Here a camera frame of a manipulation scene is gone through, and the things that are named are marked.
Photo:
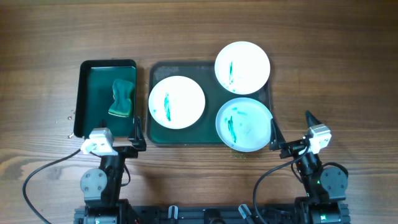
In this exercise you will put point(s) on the large dark green tray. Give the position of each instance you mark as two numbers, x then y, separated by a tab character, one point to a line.
202	132

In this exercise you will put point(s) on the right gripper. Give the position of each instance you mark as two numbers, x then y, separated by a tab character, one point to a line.
294	147

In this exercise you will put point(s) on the small black water tray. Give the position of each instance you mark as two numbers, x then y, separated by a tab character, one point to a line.
95	96

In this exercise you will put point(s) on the green yellow sponge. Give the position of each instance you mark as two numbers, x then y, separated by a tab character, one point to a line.
123	95

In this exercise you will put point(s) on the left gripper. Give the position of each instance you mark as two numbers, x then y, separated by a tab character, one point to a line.
123	150

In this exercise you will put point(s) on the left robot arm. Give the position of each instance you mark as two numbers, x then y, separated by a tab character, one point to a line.
101	186

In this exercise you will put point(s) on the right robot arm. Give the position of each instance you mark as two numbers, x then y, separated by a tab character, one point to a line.
325	184

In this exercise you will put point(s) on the white plate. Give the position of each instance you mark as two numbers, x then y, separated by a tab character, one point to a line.
242	68
176	102

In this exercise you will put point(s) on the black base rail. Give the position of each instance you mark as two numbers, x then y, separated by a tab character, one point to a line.
276	213

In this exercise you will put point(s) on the pale blue plate bottom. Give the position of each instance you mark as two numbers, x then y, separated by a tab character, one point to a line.
244	124

